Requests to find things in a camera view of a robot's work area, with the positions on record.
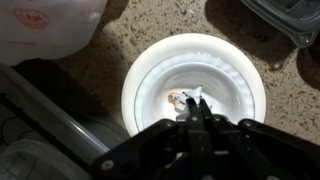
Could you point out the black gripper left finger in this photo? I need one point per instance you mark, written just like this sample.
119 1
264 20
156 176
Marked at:
199 144

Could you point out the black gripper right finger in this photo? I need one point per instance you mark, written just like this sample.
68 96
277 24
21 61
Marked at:
235 157

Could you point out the orange white wrapper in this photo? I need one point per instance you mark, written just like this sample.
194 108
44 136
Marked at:
179 100

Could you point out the white saucer plate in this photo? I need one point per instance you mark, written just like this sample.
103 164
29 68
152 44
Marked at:
185 44

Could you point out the clear plastic container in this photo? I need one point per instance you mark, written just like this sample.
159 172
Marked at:
298 19

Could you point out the white plastic shopping bag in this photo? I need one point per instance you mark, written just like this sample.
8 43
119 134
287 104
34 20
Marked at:
46 29

